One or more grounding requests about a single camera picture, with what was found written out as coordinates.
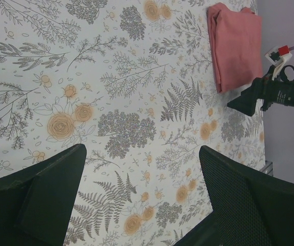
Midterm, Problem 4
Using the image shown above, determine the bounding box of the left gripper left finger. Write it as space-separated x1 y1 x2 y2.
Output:
0 144 87 245

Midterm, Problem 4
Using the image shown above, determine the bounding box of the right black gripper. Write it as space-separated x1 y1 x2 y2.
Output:
227 77 294 116

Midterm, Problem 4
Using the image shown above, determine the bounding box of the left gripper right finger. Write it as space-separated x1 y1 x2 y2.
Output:
178 146 294 245

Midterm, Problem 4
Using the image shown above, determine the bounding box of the salmon pink t shirt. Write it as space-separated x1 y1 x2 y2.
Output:
207 3 262 93

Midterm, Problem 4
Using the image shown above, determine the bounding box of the floral table mat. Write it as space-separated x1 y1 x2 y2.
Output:
0 1 265 245

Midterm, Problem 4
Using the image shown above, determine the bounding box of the aluminium frame rail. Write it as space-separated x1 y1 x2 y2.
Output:
260 160 273 176

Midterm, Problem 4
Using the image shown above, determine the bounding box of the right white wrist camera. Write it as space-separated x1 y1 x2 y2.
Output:
265 45 292 80

